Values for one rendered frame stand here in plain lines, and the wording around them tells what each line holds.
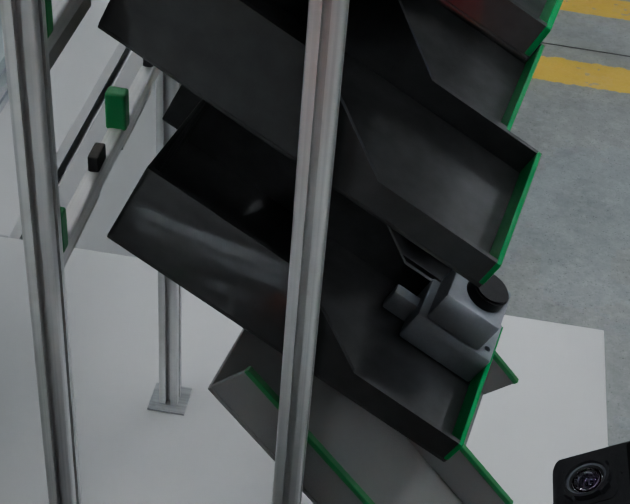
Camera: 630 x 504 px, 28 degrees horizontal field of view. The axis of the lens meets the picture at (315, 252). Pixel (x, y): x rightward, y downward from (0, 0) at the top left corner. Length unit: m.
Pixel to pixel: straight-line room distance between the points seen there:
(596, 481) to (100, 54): 1.41
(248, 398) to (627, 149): 2.64
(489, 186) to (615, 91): 2.88
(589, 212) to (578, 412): 1.82
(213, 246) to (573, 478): 0.29
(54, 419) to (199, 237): 0.19
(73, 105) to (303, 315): 1.07
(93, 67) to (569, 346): 0.84
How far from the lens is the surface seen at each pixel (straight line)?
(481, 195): 0.83
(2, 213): 1.63
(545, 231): 3.10
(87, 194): 0.89
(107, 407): 1.36
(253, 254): 0.82
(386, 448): 1.05
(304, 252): 0.77
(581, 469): 0.66
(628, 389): 2.74
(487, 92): 0.94
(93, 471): 1.30
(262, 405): 0.91
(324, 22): 0.68
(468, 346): 0.91
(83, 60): 1.93
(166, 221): 0.83
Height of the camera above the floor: 1.84
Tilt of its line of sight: 39 degrees down
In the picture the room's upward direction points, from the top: 5 degrees clockwise
